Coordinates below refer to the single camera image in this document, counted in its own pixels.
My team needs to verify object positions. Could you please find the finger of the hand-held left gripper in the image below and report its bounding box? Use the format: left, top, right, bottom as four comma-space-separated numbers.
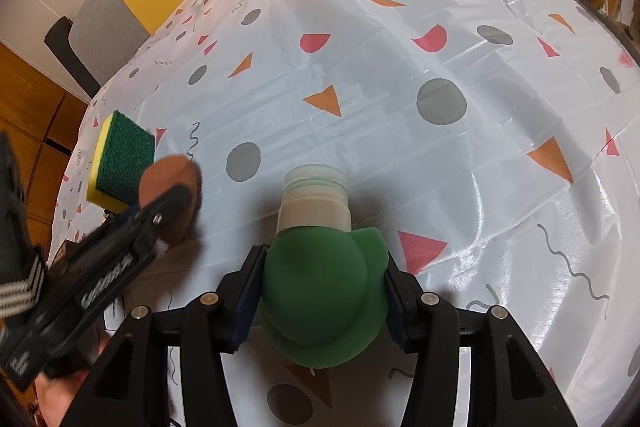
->
127, 184, 194, 240

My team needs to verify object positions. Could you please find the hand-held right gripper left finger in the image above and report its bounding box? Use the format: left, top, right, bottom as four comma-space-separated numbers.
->
62, 244, 268, 427

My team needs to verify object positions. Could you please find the brown round pad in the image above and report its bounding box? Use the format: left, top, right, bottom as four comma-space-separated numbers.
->
137, 155, 203, 248

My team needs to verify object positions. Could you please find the green squeeze bottle white cap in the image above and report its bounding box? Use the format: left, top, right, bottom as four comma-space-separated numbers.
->
257, 163, 391, 369

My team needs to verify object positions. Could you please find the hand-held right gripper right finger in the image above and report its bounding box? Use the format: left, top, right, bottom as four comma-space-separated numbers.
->
382, 267, 583, 427

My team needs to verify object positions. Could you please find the yellow green sponge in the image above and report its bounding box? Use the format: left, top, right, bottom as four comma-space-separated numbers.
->
86, 109, 157, 214

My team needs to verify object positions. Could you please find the wooden cabinet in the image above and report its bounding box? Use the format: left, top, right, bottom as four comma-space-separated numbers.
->
0, 42, 93, 258

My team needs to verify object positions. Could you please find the white patterned tablecloth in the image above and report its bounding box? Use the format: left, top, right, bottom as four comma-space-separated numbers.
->
47, 0, 640, 427

